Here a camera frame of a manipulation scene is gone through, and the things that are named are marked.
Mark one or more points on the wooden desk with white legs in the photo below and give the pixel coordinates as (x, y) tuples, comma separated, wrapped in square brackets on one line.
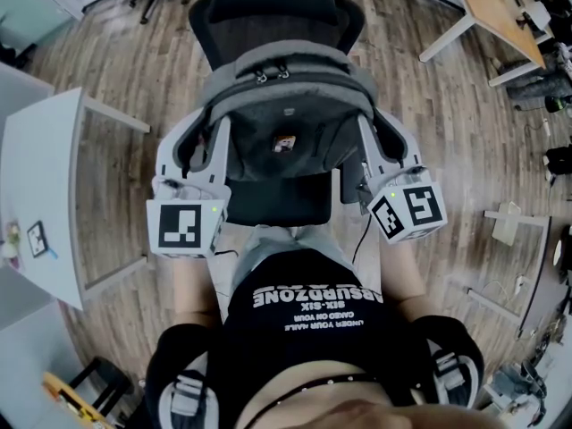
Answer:
[(491, 7)]

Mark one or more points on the person's grey trousers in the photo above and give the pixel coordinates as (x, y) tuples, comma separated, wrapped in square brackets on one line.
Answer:
[(268, 244)]

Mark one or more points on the person's black printed t-shirt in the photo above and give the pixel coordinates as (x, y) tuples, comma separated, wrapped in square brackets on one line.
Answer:
[(313, 351)]

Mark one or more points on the black framed marker card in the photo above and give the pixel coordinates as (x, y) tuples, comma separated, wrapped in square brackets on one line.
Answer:
[(38, 238)]

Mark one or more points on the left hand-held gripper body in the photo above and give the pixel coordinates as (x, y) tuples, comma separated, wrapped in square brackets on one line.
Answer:
[(179, 226)]

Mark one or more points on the small blue item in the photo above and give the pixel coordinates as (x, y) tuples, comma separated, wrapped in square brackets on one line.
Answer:
[(52, 253)]

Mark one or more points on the grey backpack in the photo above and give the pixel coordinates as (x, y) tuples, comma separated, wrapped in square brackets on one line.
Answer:
[(290, 96)]

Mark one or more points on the white power strip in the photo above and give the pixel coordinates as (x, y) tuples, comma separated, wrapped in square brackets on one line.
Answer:
[(519, 284)]

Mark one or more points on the yellow tool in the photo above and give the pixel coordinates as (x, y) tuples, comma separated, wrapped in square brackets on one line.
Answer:
[(71, 400)]

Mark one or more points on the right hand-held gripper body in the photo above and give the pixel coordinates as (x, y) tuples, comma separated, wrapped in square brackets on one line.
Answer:
[(415, 208)]

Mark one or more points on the black office chair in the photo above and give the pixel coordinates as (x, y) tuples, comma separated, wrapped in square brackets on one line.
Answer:
[(277, 204)]

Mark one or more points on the person's right forearm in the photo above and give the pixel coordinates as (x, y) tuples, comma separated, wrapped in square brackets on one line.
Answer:
[(402, 275)]

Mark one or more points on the person's left forearm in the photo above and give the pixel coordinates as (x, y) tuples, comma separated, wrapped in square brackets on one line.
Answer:
[(194, 288)]

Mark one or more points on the small flower bouquet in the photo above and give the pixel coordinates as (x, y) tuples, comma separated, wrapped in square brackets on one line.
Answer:
[(12, 239)]

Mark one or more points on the black stool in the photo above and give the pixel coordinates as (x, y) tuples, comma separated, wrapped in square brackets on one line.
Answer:
[(105, 382)]

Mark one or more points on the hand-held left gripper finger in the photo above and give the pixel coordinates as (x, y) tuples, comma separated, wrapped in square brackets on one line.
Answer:
[(221, 159), (170, 145)]

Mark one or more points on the white power adapter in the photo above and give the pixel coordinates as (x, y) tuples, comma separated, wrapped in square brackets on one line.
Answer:
[(546, 126)]

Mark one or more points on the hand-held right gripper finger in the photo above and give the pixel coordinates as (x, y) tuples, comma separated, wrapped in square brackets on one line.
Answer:
[(368, 150), (409, 150)]

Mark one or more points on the white box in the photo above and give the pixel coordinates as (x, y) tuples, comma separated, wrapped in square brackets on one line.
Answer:
[(506, 224)]

